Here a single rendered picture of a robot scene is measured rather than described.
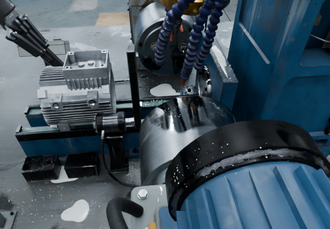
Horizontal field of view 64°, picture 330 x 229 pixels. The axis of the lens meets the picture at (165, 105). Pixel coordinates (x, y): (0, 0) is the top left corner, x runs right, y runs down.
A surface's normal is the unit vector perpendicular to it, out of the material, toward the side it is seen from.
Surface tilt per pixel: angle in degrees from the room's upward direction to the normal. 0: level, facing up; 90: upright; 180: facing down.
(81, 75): 90
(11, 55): 0
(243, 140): 13
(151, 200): 0
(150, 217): 0
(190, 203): 30
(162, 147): 36
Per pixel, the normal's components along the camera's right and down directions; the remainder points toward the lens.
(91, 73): 0.12, 0.66
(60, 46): 0.09, 0.27
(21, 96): 0.00, -0.74
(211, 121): 0.22, -0.74
